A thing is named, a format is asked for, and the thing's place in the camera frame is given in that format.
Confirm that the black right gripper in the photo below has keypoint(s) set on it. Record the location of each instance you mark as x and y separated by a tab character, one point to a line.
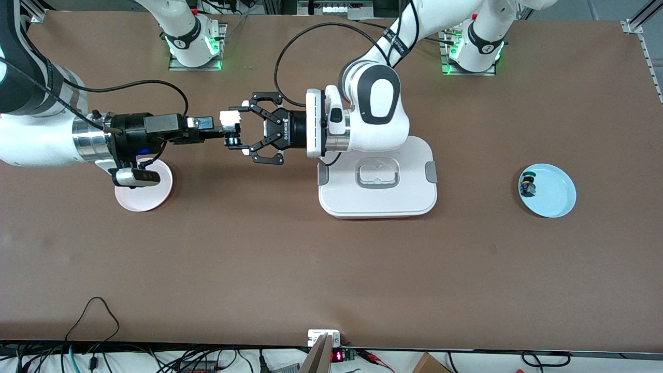
128	135

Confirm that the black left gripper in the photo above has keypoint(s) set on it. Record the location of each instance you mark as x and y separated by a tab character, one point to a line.
291	134

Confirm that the orange push-button switch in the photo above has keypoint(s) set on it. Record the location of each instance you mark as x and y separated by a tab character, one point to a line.
232	139

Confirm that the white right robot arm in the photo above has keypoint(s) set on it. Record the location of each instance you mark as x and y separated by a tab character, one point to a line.
36	140

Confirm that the pink round plate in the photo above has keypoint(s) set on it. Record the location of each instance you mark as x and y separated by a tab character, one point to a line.
145	199

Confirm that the white lidded container grey latches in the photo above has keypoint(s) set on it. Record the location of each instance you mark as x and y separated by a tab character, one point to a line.
378	202

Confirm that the device with white labels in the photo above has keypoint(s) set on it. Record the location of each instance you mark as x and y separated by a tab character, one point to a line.
336	8

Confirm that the grey angled bar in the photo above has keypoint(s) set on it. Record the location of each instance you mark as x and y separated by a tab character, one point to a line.
317	360

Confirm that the red LED display module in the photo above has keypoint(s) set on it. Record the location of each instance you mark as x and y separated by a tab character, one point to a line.
337	356

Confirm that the red clip lead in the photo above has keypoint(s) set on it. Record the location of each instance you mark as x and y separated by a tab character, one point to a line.
373	356

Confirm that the brown cardboard box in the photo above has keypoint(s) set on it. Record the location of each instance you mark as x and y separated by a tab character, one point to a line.
429	365

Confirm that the light blue round plate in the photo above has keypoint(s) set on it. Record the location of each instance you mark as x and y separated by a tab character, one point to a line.
551	197

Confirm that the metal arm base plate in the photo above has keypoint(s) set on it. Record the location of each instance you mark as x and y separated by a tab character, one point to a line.
466	73
178	67

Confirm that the aluminium frame profile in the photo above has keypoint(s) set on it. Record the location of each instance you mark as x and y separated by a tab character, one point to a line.
39	10
634	23

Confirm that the white bracket block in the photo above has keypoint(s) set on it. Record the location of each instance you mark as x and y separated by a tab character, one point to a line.
316	336

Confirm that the green push-button switch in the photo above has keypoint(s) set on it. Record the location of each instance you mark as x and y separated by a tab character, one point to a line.
528	187

